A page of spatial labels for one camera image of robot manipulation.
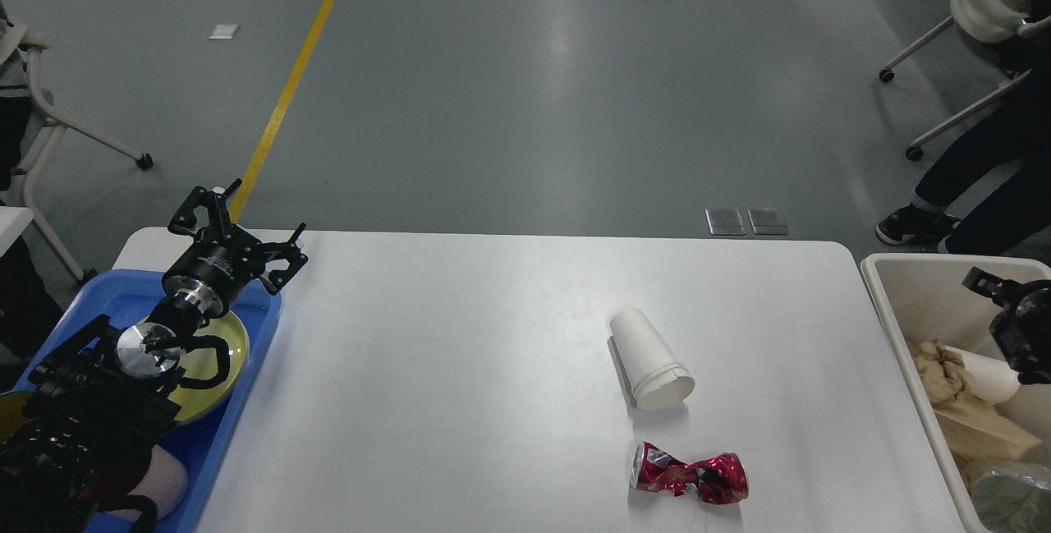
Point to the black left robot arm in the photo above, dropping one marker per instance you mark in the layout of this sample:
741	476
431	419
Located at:
84	439

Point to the crushed red can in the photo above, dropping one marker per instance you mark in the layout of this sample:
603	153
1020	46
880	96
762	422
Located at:
719	480

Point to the white side table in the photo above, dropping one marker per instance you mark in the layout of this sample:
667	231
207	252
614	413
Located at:
14	221

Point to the teal mug yellow inside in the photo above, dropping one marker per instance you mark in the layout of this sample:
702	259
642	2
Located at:
12	404

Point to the brown paper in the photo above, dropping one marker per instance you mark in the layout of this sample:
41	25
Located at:
942	371

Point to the brown paper bag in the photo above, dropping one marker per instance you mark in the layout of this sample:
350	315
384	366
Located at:
980	434

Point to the person in dark jeans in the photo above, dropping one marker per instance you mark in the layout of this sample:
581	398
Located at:
1019	128

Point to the metal floor plate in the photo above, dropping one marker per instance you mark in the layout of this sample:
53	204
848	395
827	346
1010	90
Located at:
767	221
725	222

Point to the right metal floor plate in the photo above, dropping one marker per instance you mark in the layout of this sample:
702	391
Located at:
767	221

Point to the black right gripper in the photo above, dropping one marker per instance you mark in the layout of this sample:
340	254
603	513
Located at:
1022	329

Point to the yellow plastic plate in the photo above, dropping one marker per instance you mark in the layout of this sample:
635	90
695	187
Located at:
201	364

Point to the left metal floor plate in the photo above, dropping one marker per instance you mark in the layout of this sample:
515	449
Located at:
725	222

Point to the blue plastic tray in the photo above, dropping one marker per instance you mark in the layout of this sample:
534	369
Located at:
127	295

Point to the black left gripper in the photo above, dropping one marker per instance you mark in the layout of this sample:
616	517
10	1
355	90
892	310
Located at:
213	272

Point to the pink mug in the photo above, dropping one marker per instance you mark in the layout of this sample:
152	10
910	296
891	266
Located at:
158	476

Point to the white paper scrap on floor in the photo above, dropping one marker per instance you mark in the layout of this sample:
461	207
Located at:
224	32

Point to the beige plastic bin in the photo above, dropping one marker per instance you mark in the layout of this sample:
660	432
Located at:
921	297

